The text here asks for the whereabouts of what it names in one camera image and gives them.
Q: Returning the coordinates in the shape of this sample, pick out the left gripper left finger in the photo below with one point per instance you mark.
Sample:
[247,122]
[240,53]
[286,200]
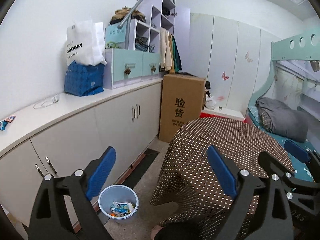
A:
[49,217]

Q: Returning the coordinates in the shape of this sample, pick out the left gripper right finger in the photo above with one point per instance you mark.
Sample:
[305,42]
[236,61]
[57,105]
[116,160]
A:
[272,217]

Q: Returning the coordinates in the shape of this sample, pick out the trash in bin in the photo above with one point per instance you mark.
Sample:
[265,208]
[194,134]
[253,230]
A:
[121,209]

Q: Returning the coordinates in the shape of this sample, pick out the light blue trash bin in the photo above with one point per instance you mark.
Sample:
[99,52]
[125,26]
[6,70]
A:
[118,193]

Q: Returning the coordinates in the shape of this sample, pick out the long white cabinet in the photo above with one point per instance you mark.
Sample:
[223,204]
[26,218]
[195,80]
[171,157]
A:
[67,135]

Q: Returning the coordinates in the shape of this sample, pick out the grey folded blanket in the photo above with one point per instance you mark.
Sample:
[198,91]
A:
[280,119]

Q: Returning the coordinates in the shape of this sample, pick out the brown polka dot tablecloth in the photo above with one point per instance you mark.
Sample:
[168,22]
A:
[201,170]

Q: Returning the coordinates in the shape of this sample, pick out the small blue wrapper on counter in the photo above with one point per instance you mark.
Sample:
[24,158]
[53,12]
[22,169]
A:
[5,122]

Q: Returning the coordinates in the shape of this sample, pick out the red white storage box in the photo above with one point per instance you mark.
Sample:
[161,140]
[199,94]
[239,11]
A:
[223,113]

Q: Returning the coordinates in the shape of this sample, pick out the white plastic bag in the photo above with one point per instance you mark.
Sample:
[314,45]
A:
[210,102]

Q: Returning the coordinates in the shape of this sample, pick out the blue plastic package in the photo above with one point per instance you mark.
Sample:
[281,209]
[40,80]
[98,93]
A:
[82,80]

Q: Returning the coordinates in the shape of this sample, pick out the teal drawer unit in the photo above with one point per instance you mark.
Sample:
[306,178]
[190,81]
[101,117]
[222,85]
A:
[126,67]

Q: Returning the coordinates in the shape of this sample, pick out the large cardboard box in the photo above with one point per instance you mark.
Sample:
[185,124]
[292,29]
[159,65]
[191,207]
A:
[182,101]

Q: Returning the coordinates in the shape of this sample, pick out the white paper shopping bag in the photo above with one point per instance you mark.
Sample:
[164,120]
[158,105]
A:
[86,44]

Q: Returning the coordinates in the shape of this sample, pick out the purple cube shelf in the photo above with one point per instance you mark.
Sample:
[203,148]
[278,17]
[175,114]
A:
[142,33]

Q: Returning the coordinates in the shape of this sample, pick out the hanging clothes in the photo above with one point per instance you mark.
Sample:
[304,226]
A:
[170,59]

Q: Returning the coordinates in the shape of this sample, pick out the metal stair handrail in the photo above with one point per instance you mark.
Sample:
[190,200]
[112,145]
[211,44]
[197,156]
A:
[147,2]

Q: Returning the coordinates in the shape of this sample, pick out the teal bunk bed frame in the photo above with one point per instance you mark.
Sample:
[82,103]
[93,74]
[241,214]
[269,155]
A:
[292,79]

